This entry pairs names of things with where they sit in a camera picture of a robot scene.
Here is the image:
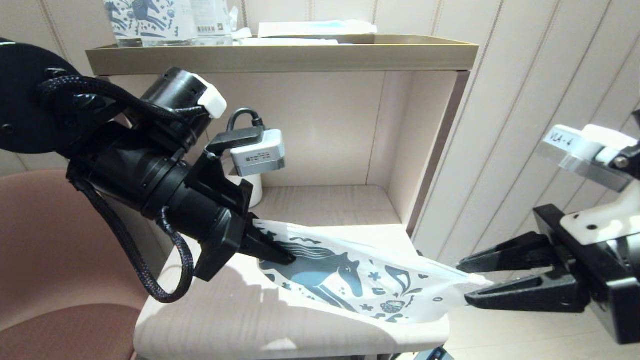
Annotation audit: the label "white horse-print zip pouch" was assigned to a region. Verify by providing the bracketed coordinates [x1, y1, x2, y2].
[252, 218, 493, 324]

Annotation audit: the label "white ribbed mug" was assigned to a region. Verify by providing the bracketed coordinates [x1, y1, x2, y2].
[227, 170, 264, 209]

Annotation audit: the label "light wood shelf desk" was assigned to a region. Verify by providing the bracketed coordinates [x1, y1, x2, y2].
[107, 70, 471, 360]

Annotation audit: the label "brown chair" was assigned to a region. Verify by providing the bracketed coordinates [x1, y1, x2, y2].
[0, 169, 171, 360]

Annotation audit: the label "small knotted white packet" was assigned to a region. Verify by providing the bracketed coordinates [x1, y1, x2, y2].
[227, 6, 252, 45]

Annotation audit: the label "barcode label water bottle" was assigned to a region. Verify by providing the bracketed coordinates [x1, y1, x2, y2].
[190, 0, 233, 47]

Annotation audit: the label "horse-print packages on shelf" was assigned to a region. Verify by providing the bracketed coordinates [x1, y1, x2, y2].
[131, 0, 198, 47]

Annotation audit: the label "blue white toothbrush packet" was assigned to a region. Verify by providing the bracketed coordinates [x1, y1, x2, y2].
[257, 19, 378, 38]

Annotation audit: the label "horse label water bottle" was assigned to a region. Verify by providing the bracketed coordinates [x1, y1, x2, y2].
[103, 0, 142, 47]

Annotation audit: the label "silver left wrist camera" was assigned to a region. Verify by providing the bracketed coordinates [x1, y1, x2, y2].
[230, 129, 287, 177]

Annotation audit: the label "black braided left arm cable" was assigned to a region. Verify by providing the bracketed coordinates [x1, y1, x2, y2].
[36, 74, 197, 305]

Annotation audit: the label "black left camera cable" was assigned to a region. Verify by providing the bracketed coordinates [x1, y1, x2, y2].
[227, 107, 266, 133]

